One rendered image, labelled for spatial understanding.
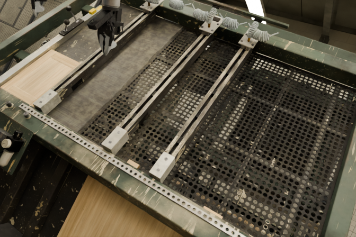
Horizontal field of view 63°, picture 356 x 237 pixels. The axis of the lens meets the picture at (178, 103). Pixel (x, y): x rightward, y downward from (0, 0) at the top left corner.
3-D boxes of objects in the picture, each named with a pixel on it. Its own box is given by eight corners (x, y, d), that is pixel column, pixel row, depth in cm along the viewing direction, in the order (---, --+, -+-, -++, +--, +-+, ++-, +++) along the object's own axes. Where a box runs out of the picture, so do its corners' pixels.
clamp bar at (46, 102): (35, 110, 163) (16, 80, 144) (155, 7, 226) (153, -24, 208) (47, 117, 159) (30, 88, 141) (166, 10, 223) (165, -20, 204)
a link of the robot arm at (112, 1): (111, -4, 119) (97, -7, 123) (110, 8, 120) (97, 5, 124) (124, -3, 125) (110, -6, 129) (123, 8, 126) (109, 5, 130)
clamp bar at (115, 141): (100, 149, 146) (89, 121, 128) (211, 26, 210) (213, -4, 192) (116, 158, 143) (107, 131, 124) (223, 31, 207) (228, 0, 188)
